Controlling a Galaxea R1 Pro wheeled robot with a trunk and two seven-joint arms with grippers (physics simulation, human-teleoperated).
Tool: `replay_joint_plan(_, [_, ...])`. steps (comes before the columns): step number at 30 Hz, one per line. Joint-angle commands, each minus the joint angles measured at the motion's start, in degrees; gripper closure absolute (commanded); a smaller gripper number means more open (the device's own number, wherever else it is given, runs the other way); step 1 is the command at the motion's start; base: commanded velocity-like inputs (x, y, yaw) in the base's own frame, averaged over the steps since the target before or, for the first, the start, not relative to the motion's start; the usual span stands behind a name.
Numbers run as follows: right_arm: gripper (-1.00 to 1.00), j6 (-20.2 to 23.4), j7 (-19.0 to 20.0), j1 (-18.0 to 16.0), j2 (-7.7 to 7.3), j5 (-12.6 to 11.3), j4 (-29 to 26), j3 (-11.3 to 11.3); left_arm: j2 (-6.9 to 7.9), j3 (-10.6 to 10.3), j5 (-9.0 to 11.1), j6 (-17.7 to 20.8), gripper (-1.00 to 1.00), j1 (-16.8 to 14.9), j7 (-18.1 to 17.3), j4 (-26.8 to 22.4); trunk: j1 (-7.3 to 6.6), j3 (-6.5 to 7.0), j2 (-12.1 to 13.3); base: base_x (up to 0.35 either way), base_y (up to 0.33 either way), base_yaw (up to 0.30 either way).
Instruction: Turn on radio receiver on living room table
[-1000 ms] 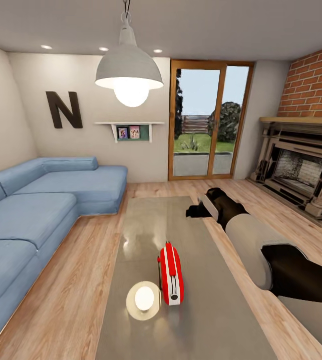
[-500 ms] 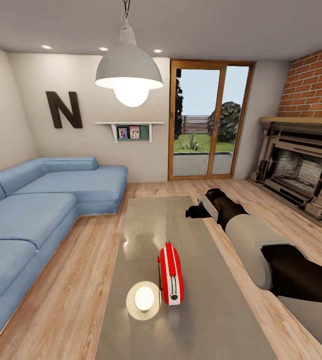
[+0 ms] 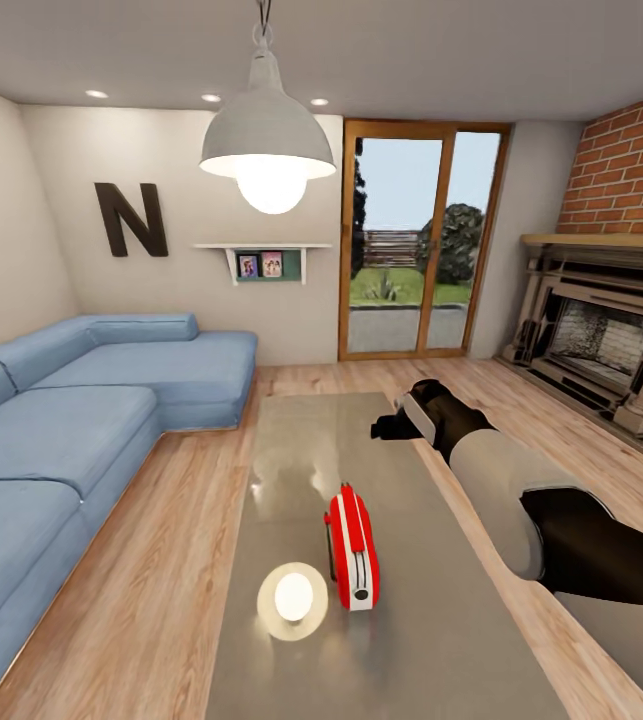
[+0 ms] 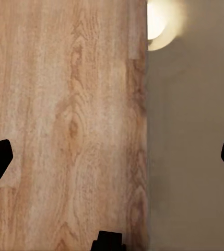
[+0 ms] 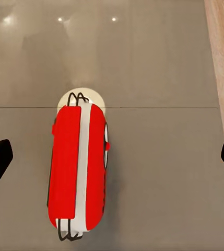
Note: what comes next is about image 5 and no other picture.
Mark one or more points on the radio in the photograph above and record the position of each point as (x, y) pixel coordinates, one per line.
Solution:
(76, 192)

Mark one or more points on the coffee table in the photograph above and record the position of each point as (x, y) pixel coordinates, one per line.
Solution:
(148, 65)

